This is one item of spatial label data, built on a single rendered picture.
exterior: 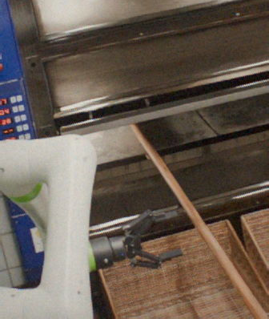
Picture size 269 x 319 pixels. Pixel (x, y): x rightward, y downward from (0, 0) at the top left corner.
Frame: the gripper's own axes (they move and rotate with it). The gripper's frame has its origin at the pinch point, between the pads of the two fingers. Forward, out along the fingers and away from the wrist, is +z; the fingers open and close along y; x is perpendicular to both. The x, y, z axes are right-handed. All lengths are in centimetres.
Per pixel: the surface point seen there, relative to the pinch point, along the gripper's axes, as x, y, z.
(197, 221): -1.1, -1.7, 7.4
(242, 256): -38, 41, 33
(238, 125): -66, 0, 46
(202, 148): -56, 1, 27
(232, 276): 30.0, -1.2, 7.2
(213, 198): -18.4, 1.8, 18.3
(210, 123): -74, 0, 37
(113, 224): -18.4, 2.1, -15.9
